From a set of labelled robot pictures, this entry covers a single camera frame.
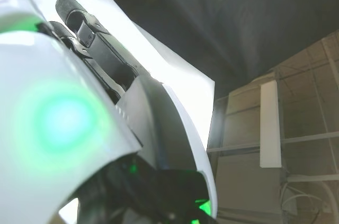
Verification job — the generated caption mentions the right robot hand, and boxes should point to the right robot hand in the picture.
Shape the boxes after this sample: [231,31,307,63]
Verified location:
[0,0,218,224]

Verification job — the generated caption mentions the black cloth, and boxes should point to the black cloth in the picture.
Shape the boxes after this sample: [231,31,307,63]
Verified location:
[91,0,339,100]

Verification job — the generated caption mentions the white upright bar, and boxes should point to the white upright bar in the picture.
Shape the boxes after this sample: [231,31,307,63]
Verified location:
[260,80,282,169]

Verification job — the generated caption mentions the grey metal frame structure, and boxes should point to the grey metal frame structure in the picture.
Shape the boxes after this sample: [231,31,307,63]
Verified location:
[206,29,339,224]

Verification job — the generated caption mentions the white cable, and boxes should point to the white cable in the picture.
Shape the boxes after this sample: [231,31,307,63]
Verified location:
[280,180,323,224]

